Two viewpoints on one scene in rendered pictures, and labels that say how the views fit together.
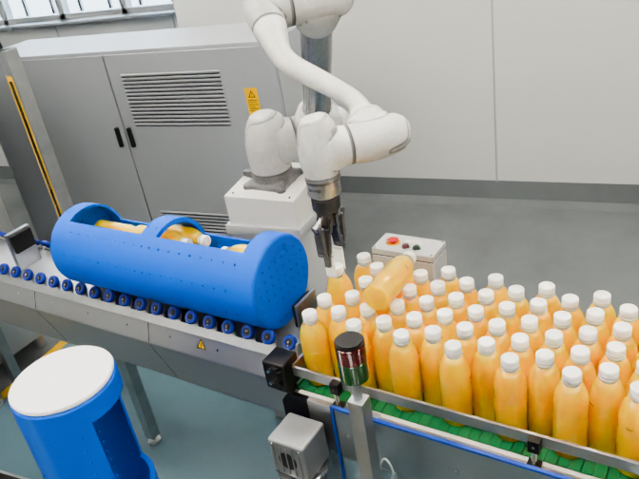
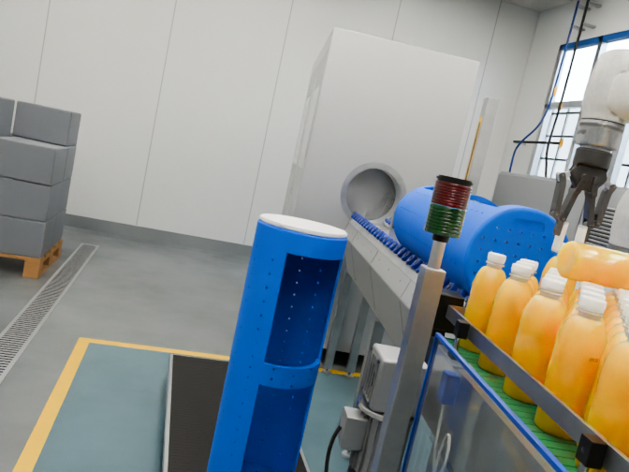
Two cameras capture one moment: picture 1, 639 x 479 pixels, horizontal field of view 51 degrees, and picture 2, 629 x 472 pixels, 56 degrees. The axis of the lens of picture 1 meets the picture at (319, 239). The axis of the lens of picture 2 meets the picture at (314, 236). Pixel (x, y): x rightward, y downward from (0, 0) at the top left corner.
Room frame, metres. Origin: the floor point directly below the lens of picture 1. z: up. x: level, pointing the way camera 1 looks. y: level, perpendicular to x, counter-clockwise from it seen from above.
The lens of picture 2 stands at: (0.27, -0.65, 1.24)
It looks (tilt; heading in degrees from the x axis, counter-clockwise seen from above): 7 degrees down; 48
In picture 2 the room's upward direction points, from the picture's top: 12 degrees clockwise
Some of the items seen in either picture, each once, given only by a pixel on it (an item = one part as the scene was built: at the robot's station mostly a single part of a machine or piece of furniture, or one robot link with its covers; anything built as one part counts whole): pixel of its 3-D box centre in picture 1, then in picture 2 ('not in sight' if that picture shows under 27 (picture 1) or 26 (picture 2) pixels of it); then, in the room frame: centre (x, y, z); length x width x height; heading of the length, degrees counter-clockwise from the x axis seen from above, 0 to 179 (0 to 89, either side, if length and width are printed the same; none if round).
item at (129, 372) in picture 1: (135, 388); not in sight; (2.31, 0.89, 0.31); 0.06 x 0.06 x 0.63; 54
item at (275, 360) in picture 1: (283, 370); (443, 313); (1.45, 0.16, 0.95); 0.10 x 0.07 x 0.10; 144
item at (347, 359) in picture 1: (350, 351); (451, 195); (1.12, -0.02, 1.23); 0.06 x 0.06 x 0.04
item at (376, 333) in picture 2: not in sight; (363, 389); (2.19, 0.97, 0.31); 0.06 x 0.06 x 0.63; 54
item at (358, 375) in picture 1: (353, 367); (445, 220); (1.12, -0.02, 1.18); 0.06 x 0.06 x 0.05
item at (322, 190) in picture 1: (323, 184); (598, 137); (1.57, -0.03, 1.42); 0.09 x 0.09 x 0.06
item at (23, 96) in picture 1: (74, 237); (449, 267); (2.78, 1.09, 0.85); 0.06 x 0.06 x 1.70; 54
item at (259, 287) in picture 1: (172, 259); (463, 237); (1.93, 0.48, 1.09); 0.88 x 0.28 x 0.28; 54
